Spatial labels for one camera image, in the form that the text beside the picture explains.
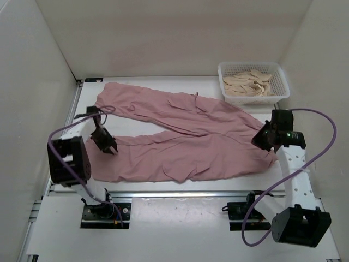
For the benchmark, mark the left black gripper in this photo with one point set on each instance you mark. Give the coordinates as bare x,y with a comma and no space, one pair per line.
109,142

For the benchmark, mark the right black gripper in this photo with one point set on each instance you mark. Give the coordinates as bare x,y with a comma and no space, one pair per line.
257,140

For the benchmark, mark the pink trousers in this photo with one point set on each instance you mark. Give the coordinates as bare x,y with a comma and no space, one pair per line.
203,139

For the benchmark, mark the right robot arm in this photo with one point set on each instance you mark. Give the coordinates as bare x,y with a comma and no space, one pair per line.
300,221

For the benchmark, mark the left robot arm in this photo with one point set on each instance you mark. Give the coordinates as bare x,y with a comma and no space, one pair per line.
68,159

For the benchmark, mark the beige trousers in basket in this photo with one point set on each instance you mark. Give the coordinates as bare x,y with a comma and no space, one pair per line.
251,83

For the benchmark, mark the white plastic basket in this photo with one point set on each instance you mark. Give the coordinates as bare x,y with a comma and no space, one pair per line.
279,85

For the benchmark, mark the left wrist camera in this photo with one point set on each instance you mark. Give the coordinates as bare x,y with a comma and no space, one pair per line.
90,110

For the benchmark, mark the aluminium rail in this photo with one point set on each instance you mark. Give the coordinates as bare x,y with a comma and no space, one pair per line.
181,194

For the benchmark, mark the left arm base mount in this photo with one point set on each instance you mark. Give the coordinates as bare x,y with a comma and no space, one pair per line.
103,216

